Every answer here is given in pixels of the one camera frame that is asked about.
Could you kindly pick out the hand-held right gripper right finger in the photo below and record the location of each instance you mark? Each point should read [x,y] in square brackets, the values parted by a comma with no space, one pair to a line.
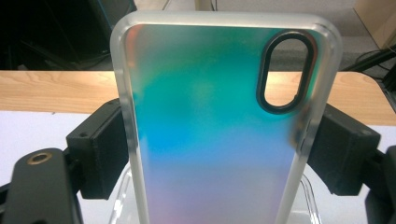
[342,149]

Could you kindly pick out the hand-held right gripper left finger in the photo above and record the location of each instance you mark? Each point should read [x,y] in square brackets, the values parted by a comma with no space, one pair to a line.
[99,149]

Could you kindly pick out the clear plastic tray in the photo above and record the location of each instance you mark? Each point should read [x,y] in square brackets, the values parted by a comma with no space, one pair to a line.
[123,199]

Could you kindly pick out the iridescent blue phone case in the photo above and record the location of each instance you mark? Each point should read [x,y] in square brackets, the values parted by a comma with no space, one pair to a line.
[211,124]

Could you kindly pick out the white board sheet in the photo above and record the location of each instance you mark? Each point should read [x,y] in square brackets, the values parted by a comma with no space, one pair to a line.
[31,133]

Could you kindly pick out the wooden table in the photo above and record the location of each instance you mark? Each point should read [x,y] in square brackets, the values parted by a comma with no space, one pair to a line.
[56,90]

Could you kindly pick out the light wooden shelf unit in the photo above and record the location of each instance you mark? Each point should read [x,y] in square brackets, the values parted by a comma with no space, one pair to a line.
[378,21]

